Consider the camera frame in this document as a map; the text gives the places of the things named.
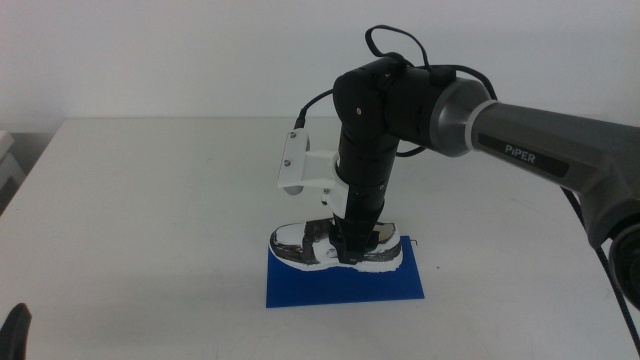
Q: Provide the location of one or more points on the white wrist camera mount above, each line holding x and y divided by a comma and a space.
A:
307, 170

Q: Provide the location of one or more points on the white and black shoe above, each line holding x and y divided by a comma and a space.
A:
292, 245

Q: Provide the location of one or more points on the black and grey right robot arm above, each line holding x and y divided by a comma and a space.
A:
525, 137

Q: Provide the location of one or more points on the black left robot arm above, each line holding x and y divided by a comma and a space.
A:
15, 332

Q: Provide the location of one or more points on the blue rectangular mat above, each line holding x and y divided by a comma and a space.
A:
345, 287

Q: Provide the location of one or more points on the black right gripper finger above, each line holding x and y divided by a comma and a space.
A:
370, 239
349, 247

